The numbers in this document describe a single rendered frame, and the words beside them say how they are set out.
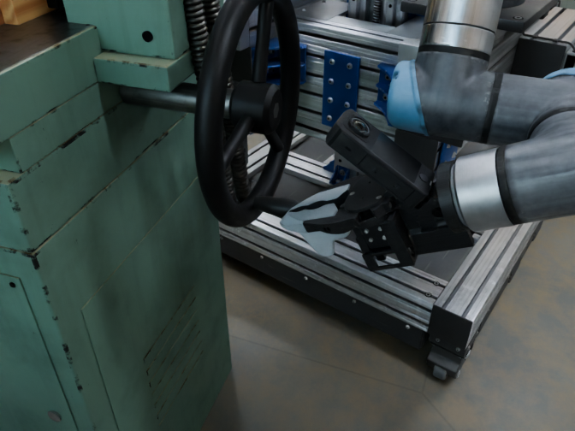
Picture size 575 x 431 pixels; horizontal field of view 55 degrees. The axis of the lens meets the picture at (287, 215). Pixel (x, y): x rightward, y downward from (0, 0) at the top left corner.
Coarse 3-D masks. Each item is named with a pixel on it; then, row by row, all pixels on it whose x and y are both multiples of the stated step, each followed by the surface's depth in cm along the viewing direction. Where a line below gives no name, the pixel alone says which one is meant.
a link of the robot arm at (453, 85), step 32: (448, 0) 55; (480, 0) 54; (448, 32) 55; (480, 32) 55; (416, 64) 58; (448, 64) 56; (480, 64) 56; (416, 96) 57; (448, 96) 56; (480, 96) 55; (416, 128) 59; (448, 128) 58; (480, 128) 56
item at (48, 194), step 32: (96, 128) 65; (128, 128) 72; (160, 128) 80; (64, 160) 61; (96, 160) 66; (128, 160) 73; (0, 192) 55; (32, 192) 57; (64, 192) 62; (96, 192) 68; (0, 224) 58; (32, 224) 58
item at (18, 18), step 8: (0, 0) 61; (8, 0) 60; (16, 0) 61; (24, 0) 62; (32, 0) 63; (40, 0) 64; (8, 8) 61; (16, 8) 61; (24, 8) 62; (32, 8) 63; (40, 8) 64; (48, 8) 66; (8, 16) 62; (16, 16) 61; (24, 16) 62; (32, 16) 64; (16, 24) 62
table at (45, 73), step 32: (0, 32) 60; (32, 32) 60; (64, 32) 60; (96, 32) 62; (0, 64) 52; (32, 64) 54; (64, 64) 58; (96, 64) 62; (128, 64) 61; (160, 64) 60; (192, 64) 65; (0, 96) 51; (32, 96) 55; (64, 96) 59; (0, 128) 51
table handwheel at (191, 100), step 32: (256, 0) 56; (288, 0) 65; (224, 32) 52; (288, 32) 70; (224, 64) 52; (256, 64) 63; (288, 64) 74; (128, 96) 68; (160, 96) 67; (192, 96) 66; (224, 96) 52; (256, 96) 62; (288, 96) 76; (256, 128) 64; (288, 128) 77; (224, 160) 58; (224, 192) 57; (256, 192) 72
